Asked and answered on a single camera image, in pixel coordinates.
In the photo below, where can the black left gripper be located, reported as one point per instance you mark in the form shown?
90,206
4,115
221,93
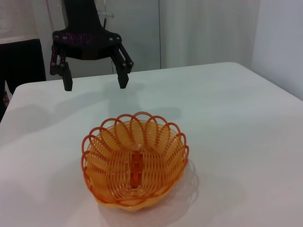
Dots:
81,40

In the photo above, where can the orange woven plastic basket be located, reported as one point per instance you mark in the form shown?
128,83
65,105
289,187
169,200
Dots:
113,163

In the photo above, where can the person in black trousers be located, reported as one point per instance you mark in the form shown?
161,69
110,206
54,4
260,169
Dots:
21,63

